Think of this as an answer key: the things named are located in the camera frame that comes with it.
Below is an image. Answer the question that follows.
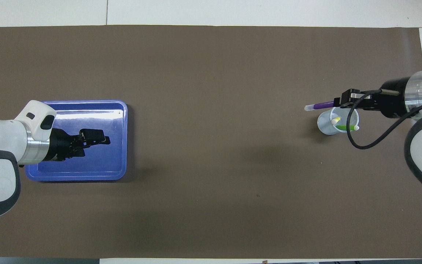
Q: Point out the purple marker pen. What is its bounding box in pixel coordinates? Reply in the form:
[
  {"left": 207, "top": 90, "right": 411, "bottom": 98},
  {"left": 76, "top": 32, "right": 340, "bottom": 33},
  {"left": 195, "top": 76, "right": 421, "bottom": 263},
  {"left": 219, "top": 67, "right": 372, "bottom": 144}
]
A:
[{"left": 304, "top": 101, "right": 338, "bottom": 111}]

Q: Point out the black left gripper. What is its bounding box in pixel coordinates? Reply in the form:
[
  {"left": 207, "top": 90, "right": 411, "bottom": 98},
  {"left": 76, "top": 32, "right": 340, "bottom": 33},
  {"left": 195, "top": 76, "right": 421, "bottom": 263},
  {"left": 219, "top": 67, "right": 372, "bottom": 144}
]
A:
[{"left": 45, "top": 128, "right": 111, "bottom": 162}]

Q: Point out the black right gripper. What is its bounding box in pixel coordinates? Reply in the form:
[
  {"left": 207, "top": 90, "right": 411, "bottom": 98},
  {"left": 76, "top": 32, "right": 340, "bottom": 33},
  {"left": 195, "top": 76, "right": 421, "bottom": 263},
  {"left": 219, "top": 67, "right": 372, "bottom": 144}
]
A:
[{"left": 333, "top": 79, "right": 411, "bottom": 120}]

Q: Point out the clear plastic cup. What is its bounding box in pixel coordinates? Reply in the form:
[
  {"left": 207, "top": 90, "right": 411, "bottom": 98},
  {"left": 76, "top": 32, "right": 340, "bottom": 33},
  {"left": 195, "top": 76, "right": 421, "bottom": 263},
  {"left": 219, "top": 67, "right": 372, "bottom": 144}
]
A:
[{"left": 317, "top": 107, "right": 359, "bottom": 135}]

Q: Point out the brown table mat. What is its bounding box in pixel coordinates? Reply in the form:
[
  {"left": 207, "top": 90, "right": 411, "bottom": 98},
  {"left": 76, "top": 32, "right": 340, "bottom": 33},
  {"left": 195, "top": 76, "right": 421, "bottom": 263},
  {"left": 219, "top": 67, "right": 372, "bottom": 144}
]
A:
[{"left": 0, "top": 25, "right": 422, "bottom": 259}]

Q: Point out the blue plastic tray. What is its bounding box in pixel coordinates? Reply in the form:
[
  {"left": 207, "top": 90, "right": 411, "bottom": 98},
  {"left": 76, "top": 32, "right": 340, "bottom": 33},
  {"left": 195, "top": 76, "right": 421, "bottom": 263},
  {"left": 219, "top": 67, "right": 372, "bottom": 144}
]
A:
[{"left": 25, "top": 100, "right": 128, "bottom": 182}]

